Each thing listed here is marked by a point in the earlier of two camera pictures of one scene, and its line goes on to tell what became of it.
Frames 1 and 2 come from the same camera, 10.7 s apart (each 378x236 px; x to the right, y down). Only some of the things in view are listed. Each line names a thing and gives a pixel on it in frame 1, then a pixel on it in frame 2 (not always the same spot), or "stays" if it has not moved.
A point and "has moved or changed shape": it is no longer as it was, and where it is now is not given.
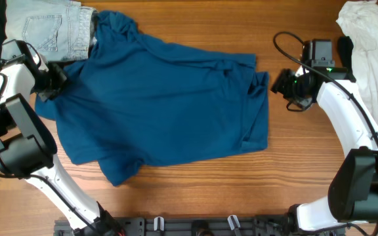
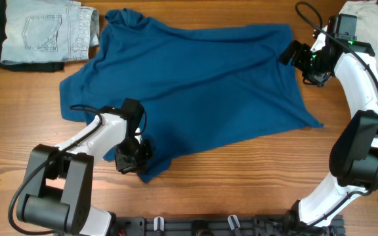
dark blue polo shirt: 131,103 has moved or changed shape
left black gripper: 61,79 -> 137,164
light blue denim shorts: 60,30 stays
